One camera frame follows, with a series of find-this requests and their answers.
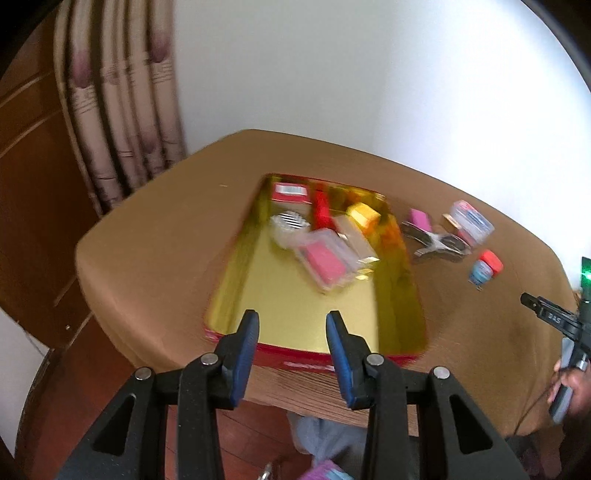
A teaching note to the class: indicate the beige flower print curtain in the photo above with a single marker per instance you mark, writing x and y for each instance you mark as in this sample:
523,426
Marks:
115,115

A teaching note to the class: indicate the gold and red lipstick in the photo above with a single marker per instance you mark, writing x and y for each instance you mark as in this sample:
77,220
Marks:
455,226

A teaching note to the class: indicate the yellow striped block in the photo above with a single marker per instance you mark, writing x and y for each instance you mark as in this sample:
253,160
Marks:
364,217

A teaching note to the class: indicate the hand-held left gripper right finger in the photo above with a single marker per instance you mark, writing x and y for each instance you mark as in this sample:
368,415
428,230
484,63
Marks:
341,364

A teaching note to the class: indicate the person's grey trousers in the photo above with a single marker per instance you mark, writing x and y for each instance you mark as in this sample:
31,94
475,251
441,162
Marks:
323,438

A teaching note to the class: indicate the brown wooden door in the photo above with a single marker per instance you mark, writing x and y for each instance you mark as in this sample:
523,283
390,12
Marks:
32,184

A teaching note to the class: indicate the clear floss box blue label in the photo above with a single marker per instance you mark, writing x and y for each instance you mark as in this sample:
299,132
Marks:
473,219

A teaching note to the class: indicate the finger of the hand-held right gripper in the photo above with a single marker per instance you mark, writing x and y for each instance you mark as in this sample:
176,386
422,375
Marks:
549,314

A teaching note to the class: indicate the small red-capped jar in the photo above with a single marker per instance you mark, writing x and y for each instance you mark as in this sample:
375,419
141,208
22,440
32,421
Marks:
485,267

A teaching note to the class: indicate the pink eraser block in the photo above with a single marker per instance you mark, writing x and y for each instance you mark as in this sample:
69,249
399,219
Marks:
420,219

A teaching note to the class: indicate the metal bulldog clip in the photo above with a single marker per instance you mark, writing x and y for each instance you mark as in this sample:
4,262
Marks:
434,242

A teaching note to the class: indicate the zebra striped block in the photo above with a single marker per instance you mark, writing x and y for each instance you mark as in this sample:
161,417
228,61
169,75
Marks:
291,224

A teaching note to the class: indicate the red barcode carton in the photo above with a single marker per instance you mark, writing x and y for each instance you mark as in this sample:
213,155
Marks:
288,191

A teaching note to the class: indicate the pink patterned object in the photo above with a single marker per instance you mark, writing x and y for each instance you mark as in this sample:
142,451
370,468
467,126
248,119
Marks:
323,470

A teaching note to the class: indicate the red block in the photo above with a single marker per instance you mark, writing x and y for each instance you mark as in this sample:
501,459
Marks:
321,212

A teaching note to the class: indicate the red tin box gold inside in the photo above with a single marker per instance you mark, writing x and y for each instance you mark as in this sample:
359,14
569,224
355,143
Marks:
295,323

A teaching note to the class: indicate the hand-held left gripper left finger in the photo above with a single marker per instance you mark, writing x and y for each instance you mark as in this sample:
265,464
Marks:
242,360

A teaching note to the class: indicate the person's right hand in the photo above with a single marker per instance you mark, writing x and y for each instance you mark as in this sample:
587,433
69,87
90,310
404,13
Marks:
581,387

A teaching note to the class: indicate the clear plastic box red insert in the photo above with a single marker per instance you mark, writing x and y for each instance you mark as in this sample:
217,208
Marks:
323,263

